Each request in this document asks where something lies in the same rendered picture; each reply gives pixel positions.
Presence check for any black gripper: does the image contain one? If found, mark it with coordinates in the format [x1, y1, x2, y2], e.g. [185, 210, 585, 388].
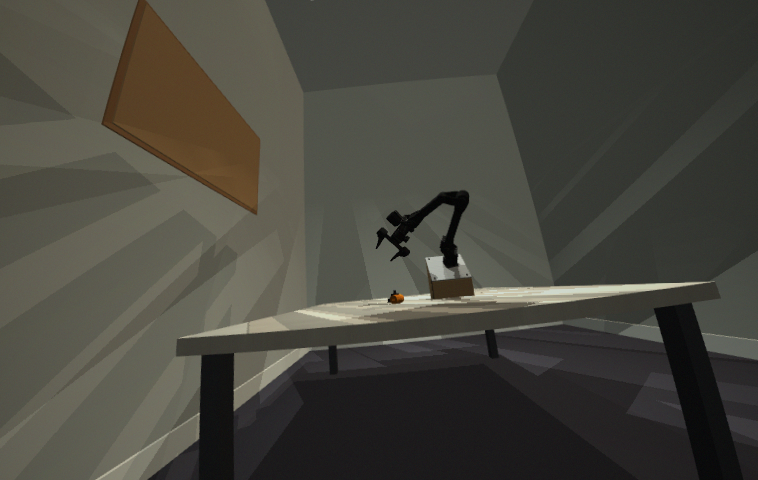
[376, 227, 410, 262]

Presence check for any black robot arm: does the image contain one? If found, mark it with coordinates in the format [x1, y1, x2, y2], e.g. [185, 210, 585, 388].
[386, 190, 469, 268]

